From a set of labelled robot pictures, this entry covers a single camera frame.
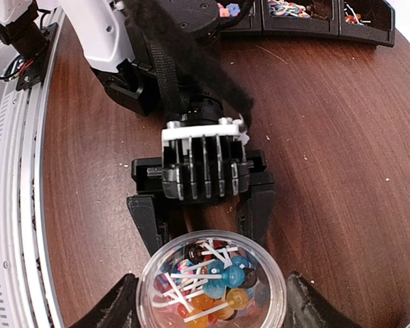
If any black three-compartment candy bin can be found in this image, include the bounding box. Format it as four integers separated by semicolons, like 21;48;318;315
223;1;396;47

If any clear plastic jar lid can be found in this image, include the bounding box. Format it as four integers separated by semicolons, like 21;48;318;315
135;229;288;328

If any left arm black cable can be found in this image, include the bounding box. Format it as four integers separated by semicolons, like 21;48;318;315
122;0;256;127

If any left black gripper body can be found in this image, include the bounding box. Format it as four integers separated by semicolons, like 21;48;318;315
131;150;275;205

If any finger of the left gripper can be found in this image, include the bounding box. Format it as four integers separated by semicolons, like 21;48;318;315
237;191;276;245
126;196;169;256

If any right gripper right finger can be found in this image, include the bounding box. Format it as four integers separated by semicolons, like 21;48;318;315
283;271;361;327

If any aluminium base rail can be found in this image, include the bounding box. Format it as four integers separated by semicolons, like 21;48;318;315
0;6;68;328

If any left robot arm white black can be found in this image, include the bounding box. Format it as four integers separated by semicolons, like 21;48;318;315
60;1;276;254

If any clear plastic jar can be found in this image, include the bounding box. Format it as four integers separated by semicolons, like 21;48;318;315
135;229;288;328

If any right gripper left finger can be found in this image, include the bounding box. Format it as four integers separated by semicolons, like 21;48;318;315
71;273;139;328

